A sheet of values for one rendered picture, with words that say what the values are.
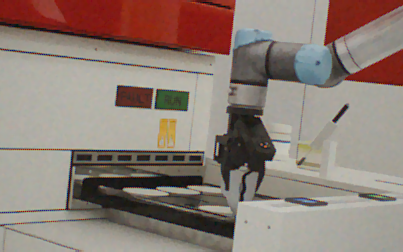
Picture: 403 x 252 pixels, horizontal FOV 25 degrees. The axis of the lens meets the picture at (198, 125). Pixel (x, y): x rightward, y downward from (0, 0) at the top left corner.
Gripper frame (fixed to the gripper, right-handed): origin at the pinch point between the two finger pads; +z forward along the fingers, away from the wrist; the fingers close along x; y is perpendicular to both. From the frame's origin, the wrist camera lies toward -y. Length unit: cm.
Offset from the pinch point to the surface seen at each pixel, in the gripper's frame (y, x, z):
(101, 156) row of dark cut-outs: 34.6, 18.3, -5.0
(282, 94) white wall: 295, -166, -21
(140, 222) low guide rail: 24.3, 11.2, 7.7
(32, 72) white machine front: 24, 38, -22
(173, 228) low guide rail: 15.8, 6.8, 7.2
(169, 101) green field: 43.2, 0.2, -18.5
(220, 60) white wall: 268, -112, -36
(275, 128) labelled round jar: 54, -35, -14
